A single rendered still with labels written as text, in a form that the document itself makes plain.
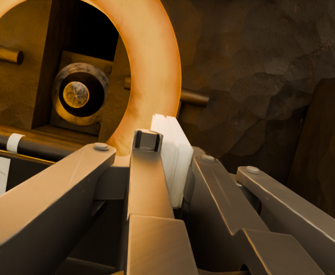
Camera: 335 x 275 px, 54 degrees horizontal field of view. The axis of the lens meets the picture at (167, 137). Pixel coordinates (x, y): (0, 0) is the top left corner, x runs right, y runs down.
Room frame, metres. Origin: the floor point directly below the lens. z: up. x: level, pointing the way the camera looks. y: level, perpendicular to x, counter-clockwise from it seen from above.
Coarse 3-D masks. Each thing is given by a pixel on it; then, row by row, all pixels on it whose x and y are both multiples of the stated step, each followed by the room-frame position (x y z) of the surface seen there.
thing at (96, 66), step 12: (60, 60) 0.32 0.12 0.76; (72, 60) 0.32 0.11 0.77; (84, 60) 0.32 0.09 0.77; (96, 60) 0.32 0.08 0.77; (108, 60) 0.32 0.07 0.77; (60, 72) 0.32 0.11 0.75; (72, 72) 0.32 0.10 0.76; (96, 72) 0.32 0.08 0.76; (108, 72) 0.32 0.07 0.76; (60, 84) 0.32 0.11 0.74; (108, 84) 0.32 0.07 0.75; (60, 108) 0.32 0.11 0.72; (60, 120) 0.32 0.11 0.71; (72, 120) 0.32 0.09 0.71; (84, 120) 0.32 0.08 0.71; (96, 120) 0.32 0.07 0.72; (84, 132) 0.32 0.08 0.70; (96, 132) 0.32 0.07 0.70
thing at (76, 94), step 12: (84, 72) 0.32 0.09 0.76; (72, 84) 0.30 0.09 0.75; (84, 84) 0.30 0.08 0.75; (96, 84) 0.31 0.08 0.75; (60, 96) 0.31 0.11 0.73; (72, 96) 0.30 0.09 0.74; (84, 96) 0.30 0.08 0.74; (96, 96) 0.31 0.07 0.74; (72, 108) 0.30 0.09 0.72; (84, 108) 0.30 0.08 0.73; (96, 108) 0.31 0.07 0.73
